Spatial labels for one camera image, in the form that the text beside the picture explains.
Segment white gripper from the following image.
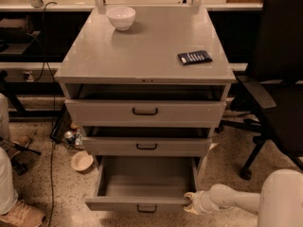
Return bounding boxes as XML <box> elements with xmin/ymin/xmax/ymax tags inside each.
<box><xmin>184</xmin><ymin>191</ymin><xmax>214</xmax><ymax>215</ymax></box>

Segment wall power outlet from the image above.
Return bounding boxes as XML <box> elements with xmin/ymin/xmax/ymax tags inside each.
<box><xmin>23</xmin><ymin>71</ymin><xmax>34</xmax><ymax>82</ymax></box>

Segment beige bowl on floor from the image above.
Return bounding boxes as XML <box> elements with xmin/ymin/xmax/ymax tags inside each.
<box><xmin>71</xmin><ymin>150</ymin><xmax>94</xmax><ymax>172</ymax></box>

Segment soda can on floor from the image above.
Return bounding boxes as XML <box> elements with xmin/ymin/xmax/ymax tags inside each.
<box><xmin>64</xmin><ymin>131</ymin><xmax>75</xmax><ymax>144</ymax></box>

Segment grey drawer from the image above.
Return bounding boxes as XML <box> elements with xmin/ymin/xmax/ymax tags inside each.
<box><xmin>82</xmin><ymin>137</ymin><xmax>212</xmax><ymax>156</ymax></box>
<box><xmin>65</xmin><ymin>99</ymin><xmax>225</xmax><ymax>128</ymax></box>
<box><xmin>85</xmin><ymin>156</ymin><xmax>197</xmax><ymax>214</ymax></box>

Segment grey bottom drawer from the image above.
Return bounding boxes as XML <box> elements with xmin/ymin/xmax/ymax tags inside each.
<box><xmin>85</xmin><ymin>156</ymin><xmax>197</xmax><ymax>214</ymax></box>

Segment grey drawer cabinet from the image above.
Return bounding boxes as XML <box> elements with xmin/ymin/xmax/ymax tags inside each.
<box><xmin>54</xmin><ymin>5</ymin><xmax>237</xmax><ymax>182</ymax></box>

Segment clear plastic bottle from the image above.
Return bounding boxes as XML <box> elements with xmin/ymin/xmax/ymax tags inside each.
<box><xmin>75</xmin><ymin>129</ymin><xmax>82</xmax><ymax>147</ymax></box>

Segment black power cable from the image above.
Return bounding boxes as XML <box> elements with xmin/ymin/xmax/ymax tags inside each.
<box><xmin>26</xmin><ymin>1</ymin><xmax>59</xmax><ymax>227</ymax></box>

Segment person leg light trousers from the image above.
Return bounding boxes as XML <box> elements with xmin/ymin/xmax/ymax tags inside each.
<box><xmin>0</xmin><ymin>94</ymin><xmax>18</xmax><ymax>215</ymax></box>

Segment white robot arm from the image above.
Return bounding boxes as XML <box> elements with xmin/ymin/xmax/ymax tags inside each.
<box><xmin>184</xmin><ymin>169</ymin><xmax>303</xmax><ymax>227</ymax></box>

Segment dark blue snack packet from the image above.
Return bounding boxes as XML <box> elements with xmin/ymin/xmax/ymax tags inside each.
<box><xmin>178</xmin><ymin>50</ymin><xmax>212</xmax><ymax>66</ymax></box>

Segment grey top drawer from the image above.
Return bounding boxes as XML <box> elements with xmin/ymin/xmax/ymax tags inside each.
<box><xmin>65</xmin><ymin>99</ymin><xmax>225</xmax><ymax>128</ymax></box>

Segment tan sneaker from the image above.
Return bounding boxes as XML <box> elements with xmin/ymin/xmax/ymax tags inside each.
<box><xmin>0</xmin><ymin>201</ymin><xmax>45</xmax><ymax>227</ymax></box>

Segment white ceramic bowl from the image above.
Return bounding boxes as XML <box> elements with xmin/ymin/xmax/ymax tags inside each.
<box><xmin>106</xmin><ymin>7</ymin><xmax>136</xmax><ymax>30</ymax></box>

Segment black office chair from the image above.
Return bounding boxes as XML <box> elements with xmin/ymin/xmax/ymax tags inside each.
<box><xmin>220</xmin><ymin>0</ymin><xmax>303</xmax><ymax>180</ymax></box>

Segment grey middle drawer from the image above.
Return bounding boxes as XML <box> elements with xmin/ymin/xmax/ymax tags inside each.
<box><xmin>82</xmin><ymin>137</ymin><xmax>212</xmax><ymax>156</ymax></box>

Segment black stick on floor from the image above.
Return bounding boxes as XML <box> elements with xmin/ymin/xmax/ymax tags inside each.
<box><xmin>0</xmin><ymin>137</ymin><xmax>41</xmax><ymax>156</ymax></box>

